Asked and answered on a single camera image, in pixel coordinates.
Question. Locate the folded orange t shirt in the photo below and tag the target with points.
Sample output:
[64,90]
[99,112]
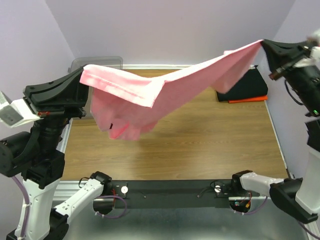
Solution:
[248,100]

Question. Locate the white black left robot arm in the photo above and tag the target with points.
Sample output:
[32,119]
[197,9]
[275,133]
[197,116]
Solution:
[35,156]

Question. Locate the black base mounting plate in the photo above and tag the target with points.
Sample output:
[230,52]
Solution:
[176,194]

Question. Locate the clear plastic bin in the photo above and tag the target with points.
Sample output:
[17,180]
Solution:
[107,61]

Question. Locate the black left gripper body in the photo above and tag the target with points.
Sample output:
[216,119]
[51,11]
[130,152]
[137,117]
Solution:
[49,114]

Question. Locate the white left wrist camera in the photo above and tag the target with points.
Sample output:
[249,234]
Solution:
[16,113]

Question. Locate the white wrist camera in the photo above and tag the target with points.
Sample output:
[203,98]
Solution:
[313,53]
[16,113]

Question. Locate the pink t shirt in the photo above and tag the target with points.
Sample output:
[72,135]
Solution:
[126,105]

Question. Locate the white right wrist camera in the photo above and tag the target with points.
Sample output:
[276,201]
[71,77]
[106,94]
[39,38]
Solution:
[313,53]

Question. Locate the folded black t shirt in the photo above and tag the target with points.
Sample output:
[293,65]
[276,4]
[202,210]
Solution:
[250,86]

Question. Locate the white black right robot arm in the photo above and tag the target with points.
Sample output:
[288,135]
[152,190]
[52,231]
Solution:
[297,129]

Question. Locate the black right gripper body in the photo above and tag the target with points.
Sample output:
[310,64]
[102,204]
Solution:
[281,72]

